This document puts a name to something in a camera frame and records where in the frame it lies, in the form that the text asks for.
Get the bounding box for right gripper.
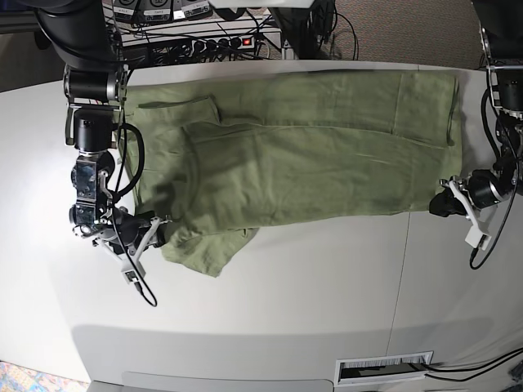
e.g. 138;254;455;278
92;207;172;270

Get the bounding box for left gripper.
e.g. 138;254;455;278
428;170;501;232

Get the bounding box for green T-shirt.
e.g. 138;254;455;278
125;70;463;277

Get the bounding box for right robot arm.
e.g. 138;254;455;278
32;1;165;273

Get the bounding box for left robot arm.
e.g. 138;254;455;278
429;1;522;247

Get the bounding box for grey table leg column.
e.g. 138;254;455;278
270;7;303;61

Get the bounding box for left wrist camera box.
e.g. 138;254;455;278
465;226;491;251

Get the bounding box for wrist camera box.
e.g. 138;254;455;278
121;266;145;284
465;226;491;251

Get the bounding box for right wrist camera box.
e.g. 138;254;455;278
121;266;145;284

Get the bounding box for camera black cable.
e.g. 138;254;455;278
109;123;159;308
468;87;516;270

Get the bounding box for black cables at grommet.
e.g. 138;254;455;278
424;347;523;382

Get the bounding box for table cable grommet slot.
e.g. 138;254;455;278
333;351;434;387

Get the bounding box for black power strip red switch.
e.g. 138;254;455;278
194;36;257;51

